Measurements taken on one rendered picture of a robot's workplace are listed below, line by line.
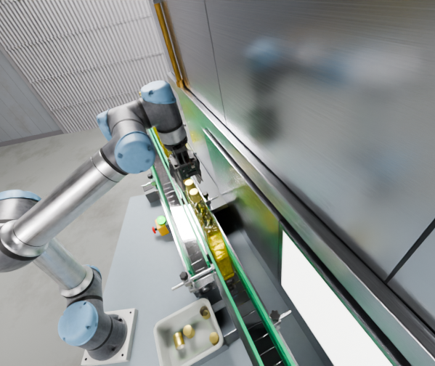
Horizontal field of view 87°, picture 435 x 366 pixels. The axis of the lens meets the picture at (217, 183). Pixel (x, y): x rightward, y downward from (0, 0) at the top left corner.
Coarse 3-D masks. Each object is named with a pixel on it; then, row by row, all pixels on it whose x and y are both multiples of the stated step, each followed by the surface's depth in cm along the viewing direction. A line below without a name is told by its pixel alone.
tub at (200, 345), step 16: (192, 304) 87; (208, 304) 86; (160, 320) 85; (176, 320) 88; (192, 320) 90; (208, 320) 89; (160, 336) 84; (208, 336) 85; (160, 352) 78; (176, 352) 83; (192, 352) 82; (208, 352) 76
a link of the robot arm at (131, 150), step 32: (128, 128) 46; (96, 160) 45; (128, 160) 43; (64, 192) 45; (96, 192) 47; (0, 224) 51; (32, 224) 46; (64, 224) 48; (0, 256) 46; (32, 256) 49
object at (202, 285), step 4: (208, 276) 89; (212, 276) 89; (200, 280) 88; (204, 280) 88; (208, 280) 88; (212, 280) 88; (196, 284) 88; (200, 284) 87; (204, 284) 87; (208, 284) 88; (212, 284) 88; (216, 284) 91; (196, 288) 87; (200, 288) 87; (204, 288) 88; (208, 288) 89; (212, 288) 91; (192, 292) 87; (196, 292) 88; (200, 292) 89; (204, 292) 89; (196, 296) 90
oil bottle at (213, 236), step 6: (204, 228) 80; (210, 228) 79; (216, 228) 80; (204, 234) 84; (210, 234) 79; (216, 234) 81; (210, 240) 81; (216, 240) 83; (222, 240) 85; (210, 246) 85; (216, 246) 86; (222, 246) 87; (216, 252) 88; (222, 252) 90; (216, 258) 91; (222, 258) 92
